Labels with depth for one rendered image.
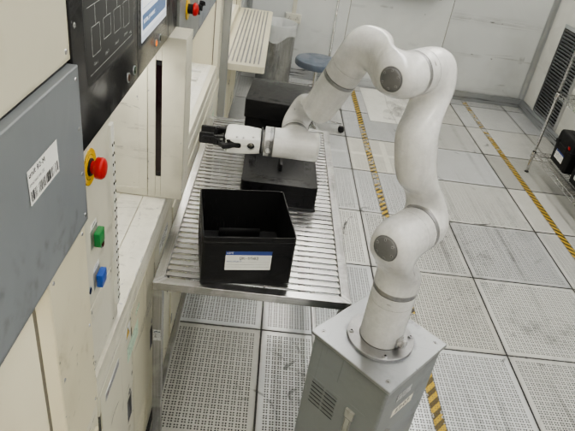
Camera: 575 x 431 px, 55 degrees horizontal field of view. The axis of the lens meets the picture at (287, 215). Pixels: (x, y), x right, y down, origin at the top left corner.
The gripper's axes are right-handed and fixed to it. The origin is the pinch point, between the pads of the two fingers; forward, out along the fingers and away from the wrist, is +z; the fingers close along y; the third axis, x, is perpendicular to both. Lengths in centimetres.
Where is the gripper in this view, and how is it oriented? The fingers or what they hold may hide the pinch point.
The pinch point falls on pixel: (207, 133)
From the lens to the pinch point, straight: 157.6
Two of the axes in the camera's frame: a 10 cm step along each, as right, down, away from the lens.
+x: 1.3, -8.4, -5.3
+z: -9.9, -1.1, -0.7
